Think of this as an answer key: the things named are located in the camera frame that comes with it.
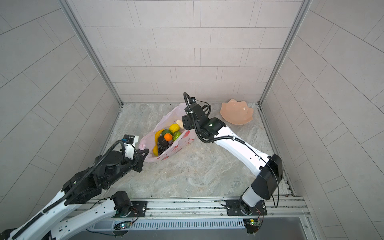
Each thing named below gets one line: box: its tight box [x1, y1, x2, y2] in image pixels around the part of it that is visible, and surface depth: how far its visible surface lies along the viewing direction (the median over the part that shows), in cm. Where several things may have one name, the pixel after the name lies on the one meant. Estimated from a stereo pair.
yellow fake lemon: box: [169, 123, 180, 134], surface depth 98 cm
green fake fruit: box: [172, 131, 182, 142], surface depth 93 cm
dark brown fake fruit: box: [158, 135, 169, 148], surface depth 93 cm
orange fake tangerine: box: [164, 133, 173, 142], surface depth 92 cm
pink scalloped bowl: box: [220, 99, 254, 125], surface depth 111 cm
